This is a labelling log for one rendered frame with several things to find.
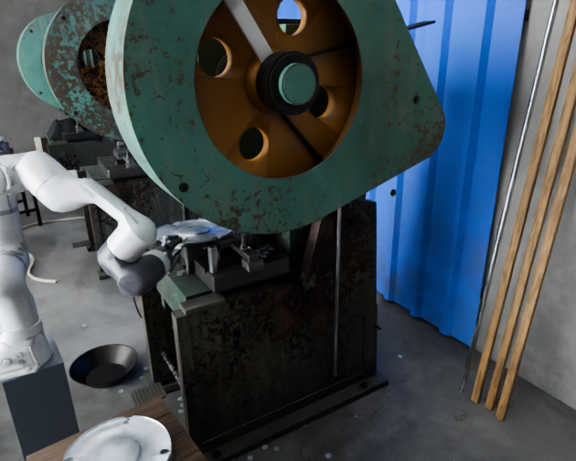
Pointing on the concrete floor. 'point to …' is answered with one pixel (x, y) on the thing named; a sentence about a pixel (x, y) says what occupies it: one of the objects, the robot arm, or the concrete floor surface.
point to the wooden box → (181, 444)
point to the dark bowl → (103, 365)
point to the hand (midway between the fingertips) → (180, 242)
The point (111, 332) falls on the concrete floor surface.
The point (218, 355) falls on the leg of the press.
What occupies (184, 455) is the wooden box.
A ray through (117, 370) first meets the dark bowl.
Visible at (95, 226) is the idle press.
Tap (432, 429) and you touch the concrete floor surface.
